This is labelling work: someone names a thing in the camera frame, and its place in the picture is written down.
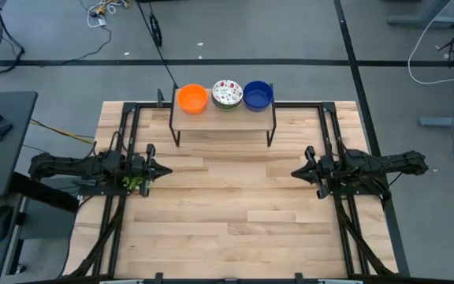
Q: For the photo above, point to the orange plastic mini bowl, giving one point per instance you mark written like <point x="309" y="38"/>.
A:
<point x="192" y="113"/>
<point x="192" y="98"/>

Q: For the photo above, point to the green floral mini bowl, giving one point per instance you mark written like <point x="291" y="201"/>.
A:
<point x="227" y="91"/>

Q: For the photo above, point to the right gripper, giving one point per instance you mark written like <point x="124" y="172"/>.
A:
<point x="316" y="173"/>

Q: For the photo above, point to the grey table foot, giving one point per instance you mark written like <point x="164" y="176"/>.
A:
<point x="447" y="121"/>
<point x="424" y="20"/>

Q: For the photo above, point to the black aluminium table frame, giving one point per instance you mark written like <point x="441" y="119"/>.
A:
<point x="298" y="105"/>

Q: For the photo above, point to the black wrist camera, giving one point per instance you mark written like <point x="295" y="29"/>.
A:
<point x="331" y="167"/>
<point x="135" y="165"/>

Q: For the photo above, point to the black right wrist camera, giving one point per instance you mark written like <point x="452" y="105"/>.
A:
<point x="331" y="167"/>

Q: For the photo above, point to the black desk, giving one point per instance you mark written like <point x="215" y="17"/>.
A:
<point x="2" y="165"/>

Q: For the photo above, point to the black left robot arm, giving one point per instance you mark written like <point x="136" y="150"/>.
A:
<point x="65" y="165"/>

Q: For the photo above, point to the artificial plant in white pot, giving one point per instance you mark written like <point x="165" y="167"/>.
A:
<point x="132" y="182"/>

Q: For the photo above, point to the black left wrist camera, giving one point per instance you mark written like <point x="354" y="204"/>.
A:
<point x="135" y="165"/>

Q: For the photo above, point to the wooden shelf with black legs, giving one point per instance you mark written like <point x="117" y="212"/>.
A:
<point x="223" y="120"/>

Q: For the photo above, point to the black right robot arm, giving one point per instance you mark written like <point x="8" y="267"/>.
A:
<point x="388" y="162"/>

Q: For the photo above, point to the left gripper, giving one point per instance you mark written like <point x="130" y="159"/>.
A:
<point x="149" y="185"/>

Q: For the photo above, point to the blue plastic mini bowl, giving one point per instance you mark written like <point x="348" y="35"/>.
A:
<point x="257" y="110"/>
<point x="257" y="96"/>

